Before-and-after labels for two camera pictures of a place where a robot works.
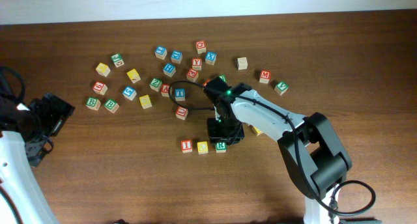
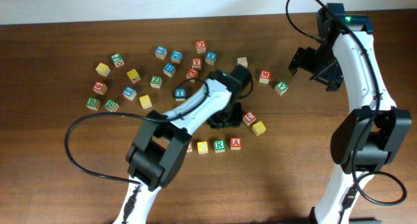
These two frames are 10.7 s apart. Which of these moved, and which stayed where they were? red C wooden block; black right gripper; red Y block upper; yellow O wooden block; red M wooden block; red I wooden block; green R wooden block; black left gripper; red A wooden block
Moved: black right gripper; black left gripper; red A wooden block
Stayed: red M wooden block; red I wooden block; yellow O wooden block; red C wooden block; red Y block upper; green R wooden block
